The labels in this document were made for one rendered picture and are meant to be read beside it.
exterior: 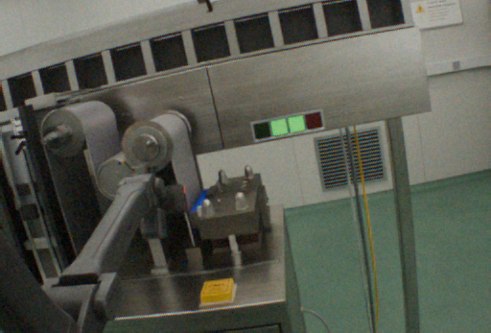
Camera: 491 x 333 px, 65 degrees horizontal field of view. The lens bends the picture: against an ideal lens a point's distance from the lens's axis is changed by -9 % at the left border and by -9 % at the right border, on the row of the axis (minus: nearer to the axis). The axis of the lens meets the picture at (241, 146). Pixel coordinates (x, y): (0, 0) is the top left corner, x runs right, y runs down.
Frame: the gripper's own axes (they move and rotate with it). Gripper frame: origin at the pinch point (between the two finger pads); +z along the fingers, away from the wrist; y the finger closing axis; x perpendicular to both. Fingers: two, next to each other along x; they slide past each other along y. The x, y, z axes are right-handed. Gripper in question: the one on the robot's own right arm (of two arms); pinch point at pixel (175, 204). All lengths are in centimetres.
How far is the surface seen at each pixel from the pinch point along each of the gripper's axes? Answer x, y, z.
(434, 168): 42, 162, 285
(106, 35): 66, -23, 11
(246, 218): -5.8, 17.4, 6.8
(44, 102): 33.1, -32.2, -12.2
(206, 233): -7.9, 5.5, 7.9
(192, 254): -12.7, -0.8, 12.7
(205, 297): -24.4, 7.4, -9.4
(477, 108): 85, 212, 263
